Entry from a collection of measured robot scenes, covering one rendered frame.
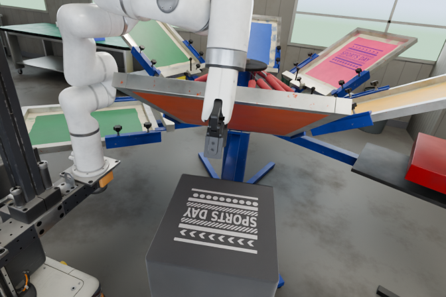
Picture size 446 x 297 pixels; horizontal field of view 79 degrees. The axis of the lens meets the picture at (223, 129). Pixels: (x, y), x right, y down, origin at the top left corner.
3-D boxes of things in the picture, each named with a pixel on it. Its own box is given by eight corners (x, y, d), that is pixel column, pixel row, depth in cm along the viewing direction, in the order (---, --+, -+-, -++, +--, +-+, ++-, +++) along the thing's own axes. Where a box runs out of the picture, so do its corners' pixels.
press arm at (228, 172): (222, 258, 102) (223, 248, 99) (206, 256, 102) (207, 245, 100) (242, 121, 212) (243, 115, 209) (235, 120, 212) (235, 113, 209)
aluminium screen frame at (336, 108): (351, 115, 62) (352, 99, 63) (111, 86, 67) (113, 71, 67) (290, 136, 141) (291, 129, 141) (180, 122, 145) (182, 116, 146)
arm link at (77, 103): (60, 131, 91) (50, 86, 84) (95, 119, 101) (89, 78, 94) (77, 140, 87) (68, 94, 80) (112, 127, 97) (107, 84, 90)
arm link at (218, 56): (210, 52, 55) (209, 66, 55) (203, 46, 46) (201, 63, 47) (247, 56, 54) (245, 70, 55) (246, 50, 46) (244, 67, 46)
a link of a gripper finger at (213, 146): (207, 120, 48) (204, 156, 49) (204, 122, 45) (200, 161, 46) (225, 122, 47) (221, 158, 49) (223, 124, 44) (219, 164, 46)
